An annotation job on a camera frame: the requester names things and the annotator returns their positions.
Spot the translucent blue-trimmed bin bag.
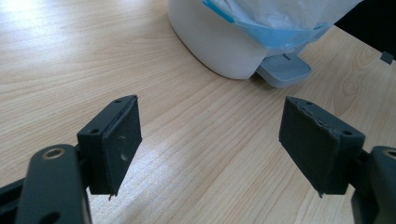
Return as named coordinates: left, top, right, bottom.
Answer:
left=202, top=0, right=364, bottom=59

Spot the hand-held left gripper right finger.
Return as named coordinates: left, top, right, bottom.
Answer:
left=277, top=95, right=366, bottom=199

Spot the grey tape piece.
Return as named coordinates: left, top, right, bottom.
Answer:
left=379, top=50, right=395, bottom=65

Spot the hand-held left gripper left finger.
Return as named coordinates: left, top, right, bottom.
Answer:
left=77, top=94, right=144, bottom=201

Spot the white pedal trash bin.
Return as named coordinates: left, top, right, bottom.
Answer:
left=167, top=0, right=313, bottom=90

